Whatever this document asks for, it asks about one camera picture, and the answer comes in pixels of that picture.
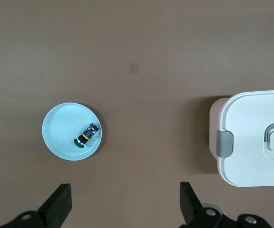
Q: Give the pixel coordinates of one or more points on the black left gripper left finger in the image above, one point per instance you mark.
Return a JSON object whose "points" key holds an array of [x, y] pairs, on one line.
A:
{"points": [[56, 206]]}

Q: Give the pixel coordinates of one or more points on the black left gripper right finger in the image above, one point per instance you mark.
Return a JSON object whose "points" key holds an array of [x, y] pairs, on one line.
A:
{"points": [[191, 209]]}

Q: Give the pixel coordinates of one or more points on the white box with grey clips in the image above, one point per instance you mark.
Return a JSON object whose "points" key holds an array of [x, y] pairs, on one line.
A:
{"points": [[246, 133]]}

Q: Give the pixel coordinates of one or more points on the light blue round plate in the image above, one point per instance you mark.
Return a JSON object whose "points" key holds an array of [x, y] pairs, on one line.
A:
{"points": [[60, 133]]}

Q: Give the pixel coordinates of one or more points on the black yellow green battery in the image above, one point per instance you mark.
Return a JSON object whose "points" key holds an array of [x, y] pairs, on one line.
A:
{"points": [[87, 136]]}

